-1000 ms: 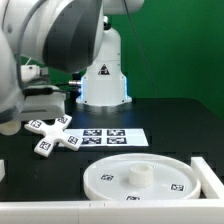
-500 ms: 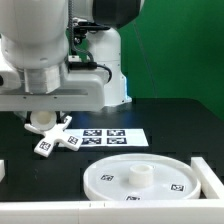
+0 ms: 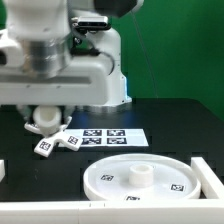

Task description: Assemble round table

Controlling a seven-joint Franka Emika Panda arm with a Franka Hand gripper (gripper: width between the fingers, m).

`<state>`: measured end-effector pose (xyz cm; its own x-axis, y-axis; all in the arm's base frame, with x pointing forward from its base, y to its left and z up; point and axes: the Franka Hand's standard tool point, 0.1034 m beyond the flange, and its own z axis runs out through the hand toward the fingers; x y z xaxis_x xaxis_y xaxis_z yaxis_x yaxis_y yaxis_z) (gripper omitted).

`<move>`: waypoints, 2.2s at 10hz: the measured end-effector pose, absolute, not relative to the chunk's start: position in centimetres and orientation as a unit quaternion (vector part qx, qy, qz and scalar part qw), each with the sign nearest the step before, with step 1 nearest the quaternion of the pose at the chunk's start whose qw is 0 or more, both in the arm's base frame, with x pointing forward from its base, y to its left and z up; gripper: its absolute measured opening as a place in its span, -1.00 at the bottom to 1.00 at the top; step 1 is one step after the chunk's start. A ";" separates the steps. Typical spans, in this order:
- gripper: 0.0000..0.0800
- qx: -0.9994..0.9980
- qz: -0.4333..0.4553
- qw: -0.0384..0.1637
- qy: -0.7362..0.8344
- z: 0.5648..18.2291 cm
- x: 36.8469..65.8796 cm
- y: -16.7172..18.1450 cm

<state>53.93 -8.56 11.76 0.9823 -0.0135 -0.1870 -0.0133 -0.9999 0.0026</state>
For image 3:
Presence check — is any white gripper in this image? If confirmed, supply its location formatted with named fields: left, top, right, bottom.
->
left=0, top=61, right=113, bottom=124

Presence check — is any white round table top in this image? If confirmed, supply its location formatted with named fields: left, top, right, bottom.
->
left=83, top=153, right=201, bottom=201

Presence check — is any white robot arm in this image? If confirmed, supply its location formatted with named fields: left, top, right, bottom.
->
left=0, top=0, right=144, bottom=118

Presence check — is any white cross-shaped table base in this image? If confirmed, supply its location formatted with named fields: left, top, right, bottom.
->
left=34, top=116, right=82, bottom=157

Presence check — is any white marker sheet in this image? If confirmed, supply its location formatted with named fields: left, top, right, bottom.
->
left=66, top=129, right=148, bottom=147

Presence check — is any white L-shaped border fence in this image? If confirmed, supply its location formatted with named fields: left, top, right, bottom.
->
left=0, top=157, right=224, bottom=224

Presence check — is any black camera on stand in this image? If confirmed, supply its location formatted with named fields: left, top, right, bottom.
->
left=69, top=16, right=111, bottom=56

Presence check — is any grey camera cable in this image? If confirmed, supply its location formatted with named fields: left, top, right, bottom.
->
left=131, top=9, right=159, bottom=99

